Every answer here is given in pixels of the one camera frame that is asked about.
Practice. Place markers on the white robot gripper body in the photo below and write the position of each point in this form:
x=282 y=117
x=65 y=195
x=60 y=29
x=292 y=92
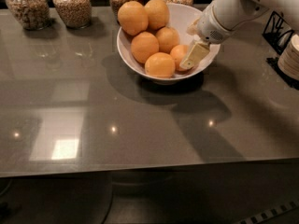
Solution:
x=209 y=28

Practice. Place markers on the stack of white coasters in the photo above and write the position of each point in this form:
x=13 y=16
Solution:
x=288 y=61

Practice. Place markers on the black wire coaster holder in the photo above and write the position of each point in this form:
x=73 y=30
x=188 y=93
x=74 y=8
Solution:
x=277 y=33

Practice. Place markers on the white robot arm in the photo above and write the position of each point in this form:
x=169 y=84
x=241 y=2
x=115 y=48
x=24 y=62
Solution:
x=221 y=18

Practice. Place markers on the orange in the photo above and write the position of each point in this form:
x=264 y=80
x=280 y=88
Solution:
x=143 y=46
x=160 y=65
x=133 y=18
x=158 y=14
x=168 y=38
x=178 y=53

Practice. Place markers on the white ceramic bowl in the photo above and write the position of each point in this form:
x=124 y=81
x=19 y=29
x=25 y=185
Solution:
x=181 y=17

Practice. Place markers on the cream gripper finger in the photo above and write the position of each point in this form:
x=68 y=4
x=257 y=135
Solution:
x=196 y=52
x=192 y=28

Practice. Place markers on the glass jar of cereal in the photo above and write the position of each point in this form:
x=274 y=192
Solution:
x=31 y=14

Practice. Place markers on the glass jar of grains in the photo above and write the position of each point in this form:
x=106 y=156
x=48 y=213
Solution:
x=75 y=14

